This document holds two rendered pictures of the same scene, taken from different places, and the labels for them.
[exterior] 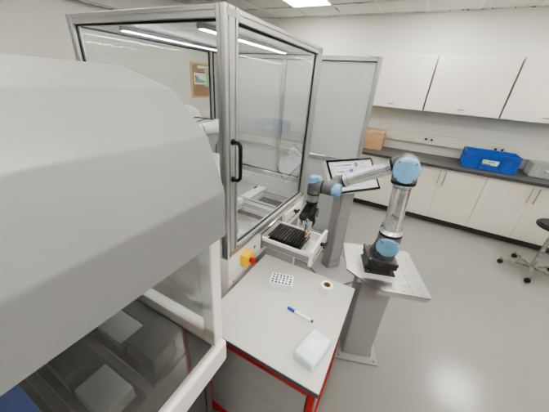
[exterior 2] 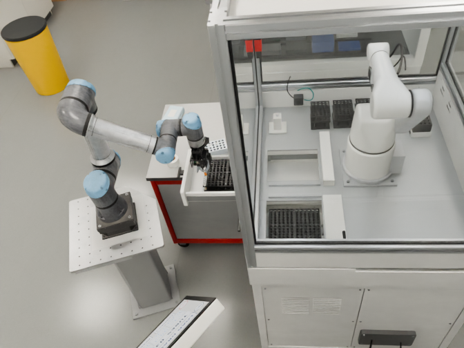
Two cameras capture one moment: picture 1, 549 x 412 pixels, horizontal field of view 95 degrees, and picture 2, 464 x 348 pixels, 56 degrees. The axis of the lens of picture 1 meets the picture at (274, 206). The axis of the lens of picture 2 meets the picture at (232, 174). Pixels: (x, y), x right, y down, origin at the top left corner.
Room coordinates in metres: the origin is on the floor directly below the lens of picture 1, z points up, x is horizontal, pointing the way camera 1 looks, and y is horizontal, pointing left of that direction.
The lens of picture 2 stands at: (2.79, -0.47, 2.48)
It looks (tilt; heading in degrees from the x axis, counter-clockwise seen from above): 48 degrees down; 165
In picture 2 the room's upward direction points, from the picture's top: 9 degrees counter-clockwise
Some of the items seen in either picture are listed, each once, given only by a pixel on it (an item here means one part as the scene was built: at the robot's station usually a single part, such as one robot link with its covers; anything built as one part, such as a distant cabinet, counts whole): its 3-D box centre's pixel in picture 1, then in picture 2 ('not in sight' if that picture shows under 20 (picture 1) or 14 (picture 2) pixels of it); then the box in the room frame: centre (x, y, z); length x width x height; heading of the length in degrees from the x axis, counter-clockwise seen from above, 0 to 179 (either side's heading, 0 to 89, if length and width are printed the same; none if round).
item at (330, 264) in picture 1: (341, 229); not in sight; (2.17, -0.68, 0.51); 0.50 x 0.45 x 1.02; 26
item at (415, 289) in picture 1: (379, 273); (117, 228); (1.30, -0.71, 0.70); 0.45 x 0.44 x 0.12; 82
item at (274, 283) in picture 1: (281, 281); (215, 148); (1.07, -0.07, 0.78); 0.12 x 0.08 x 0.04; 80
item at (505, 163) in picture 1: (488, 159); not in sight; (3.52, -2.91, 1.01); 0.61 x 0.41 x 0.22; 62
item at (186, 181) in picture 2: (318, 247); (188, 177); (1.29, -0.29, 0.87); 0.29 x 0.02 x 0.11; 154
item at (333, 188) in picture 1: (332, 188); (169, 130); (1.35, -0.32, 1.25); 0.11 x 0.11 x 0.08; 65
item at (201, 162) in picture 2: (310, 208); (198, 153); (1.38, -0.23, 1.09); 0.09 x 0.08 x 0.12; 150
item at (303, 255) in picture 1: (287, 238); (229, 177); (1.39, -0.10, 0.86); 0.40 x 0.26 x 0.06; 64
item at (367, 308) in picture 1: (363, 308); (138, 259); (1.30, -0.69, 0.38); 0.30 x 0.30 x 0.76; 82
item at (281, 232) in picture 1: (288, 238); (227, 176); (1.38, -0.11, 0.87); 0.22 x 0.18 x 0.06; 64
